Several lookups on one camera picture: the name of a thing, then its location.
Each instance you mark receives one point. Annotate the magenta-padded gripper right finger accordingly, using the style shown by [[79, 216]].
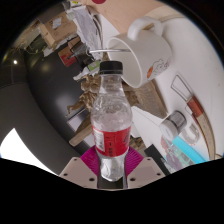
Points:
[[143, 171]]

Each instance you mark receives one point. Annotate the holographic colourful book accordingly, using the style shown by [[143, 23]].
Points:
[[186, 155]]

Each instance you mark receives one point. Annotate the small silver-lidded white jar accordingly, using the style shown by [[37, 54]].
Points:
[[173, 125]]

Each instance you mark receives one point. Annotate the golden sculpture on wooden base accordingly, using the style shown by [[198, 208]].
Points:
[[85, 96]]

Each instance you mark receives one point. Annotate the clear red-labelled drink bottle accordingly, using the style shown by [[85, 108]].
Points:
[[111, 133]]

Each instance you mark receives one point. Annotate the cardboard box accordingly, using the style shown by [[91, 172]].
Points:
[[56, 28]]

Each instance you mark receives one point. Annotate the red box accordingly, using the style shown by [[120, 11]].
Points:
[[66, 55]]

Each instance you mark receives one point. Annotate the white green-labelled spray bottle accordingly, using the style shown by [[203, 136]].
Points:
[[91, 66]]

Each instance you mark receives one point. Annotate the white mug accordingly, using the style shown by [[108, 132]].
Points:
[[146, 56]]

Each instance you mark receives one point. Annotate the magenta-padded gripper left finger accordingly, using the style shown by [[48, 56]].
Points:
[[80, 173]]

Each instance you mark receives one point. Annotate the newspaper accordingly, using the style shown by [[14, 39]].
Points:
[[86, 26]]

